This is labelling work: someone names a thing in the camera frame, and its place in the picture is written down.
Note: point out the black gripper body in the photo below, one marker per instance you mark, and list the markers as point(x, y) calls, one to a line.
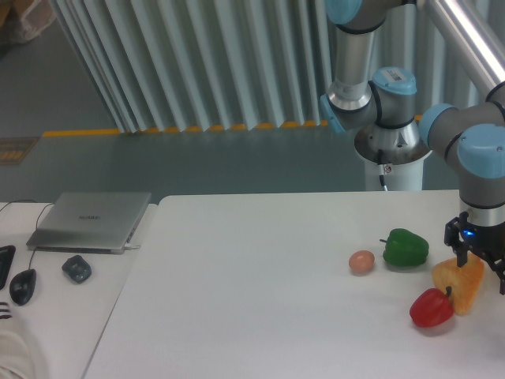
point(485, 242)

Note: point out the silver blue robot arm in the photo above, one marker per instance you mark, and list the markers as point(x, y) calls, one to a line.
point(394, 98)

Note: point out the green bell pepper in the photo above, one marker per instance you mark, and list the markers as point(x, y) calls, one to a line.
point(403, 248)

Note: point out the red bell pepper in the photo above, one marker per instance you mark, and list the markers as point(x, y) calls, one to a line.
point(432, 308)

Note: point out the orange triangular bread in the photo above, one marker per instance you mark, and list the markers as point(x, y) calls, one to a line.
point(465, 282)

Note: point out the brown egg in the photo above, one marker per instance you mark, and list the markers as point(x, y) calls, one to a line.
point(361, 261)

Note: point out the white folding partition screen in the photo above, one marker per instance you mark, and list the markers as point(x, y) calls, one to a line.
point(180, 64)

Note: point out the dark grey small device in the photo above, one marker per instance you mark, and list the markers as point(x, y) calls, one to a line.
point(77, 269)

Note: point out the silver closed laptop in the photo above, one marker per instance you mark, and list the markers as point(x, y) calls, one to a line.
point(90, 222)

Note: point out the black computer mouse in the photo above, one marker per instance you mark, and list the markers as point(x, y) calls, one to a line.
point(22, 286)

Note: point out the black keyboard edge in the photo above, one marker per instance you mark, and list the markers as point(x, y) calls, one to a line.
point(6, 259)

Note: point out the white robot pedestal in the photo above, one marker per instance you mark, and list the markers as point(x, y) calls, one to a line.
point(394, 173)

